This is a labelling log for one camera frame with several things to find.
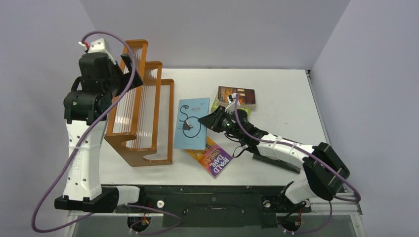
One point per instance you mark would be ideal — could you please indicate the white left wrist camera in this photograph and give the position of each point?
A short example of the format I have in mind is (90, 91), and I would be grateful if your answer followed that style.
(99, 45)

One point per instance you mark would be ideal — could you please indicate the aluminium rail frame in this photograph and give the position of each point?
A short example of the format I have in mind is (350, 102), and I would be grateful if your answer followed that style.
(335, 219)

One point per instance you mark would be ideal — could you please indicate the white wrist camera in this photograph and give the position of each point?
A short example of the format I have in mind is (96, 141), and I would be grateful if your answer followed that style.
(233, 98)
(99, 45)

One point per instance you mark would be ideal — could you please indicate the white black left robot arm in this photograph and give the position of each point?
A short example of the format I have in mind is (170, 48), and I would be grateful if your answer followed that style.
(86, 107)

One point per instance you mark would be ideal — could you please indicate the orange wooden file rack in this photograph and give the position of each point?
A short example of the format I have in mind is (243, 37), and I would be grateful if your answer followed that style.
(140, 127)

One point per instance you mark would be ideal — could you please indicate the light blue hardcover book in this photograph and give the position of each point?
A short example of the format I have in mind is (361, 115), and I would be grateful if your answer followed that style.
(190, 134)

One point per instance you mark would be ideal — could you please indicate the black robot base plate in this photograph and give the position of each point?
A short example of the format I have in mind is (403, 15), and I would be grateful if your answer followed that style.
(204, 206)

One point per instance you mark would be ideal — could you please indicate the green cover paperback book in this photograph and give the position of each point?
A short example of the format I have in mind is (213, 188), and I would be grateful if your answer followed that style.
(229, 106)

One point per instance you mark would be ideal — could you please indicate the dark Moon and Sixpence book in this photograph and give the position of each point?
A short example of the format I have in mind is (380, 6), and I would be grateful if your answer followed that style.
(277, 163)

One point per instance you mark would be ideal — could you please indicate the brown cover paperback book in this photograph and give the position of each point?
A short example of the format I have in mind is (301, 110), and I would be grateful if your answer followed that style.
(245, 97)

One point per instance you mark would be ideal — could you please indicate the colourful Roald Dahl paperback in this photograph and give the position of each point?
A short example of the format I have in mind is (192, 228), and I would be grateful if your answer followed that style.
(213, 159)

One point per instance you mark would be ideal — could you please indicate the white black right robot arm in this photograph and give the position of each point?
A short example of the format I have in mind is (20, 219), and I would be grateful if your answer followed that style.
(324, 170)

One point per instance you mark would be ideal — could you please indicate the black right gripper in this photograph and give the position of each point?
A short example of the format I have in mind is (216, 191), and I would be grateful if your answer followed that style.
(221, 118)

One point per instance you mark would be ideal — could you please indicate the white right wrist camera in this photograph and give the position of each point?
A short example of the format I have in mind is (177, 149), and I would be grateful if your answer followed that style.
(233, 98)

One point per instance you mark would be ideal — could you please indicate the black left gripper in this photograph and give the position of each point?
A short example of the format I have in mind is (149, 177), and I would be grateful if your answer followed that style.
(114, 68)

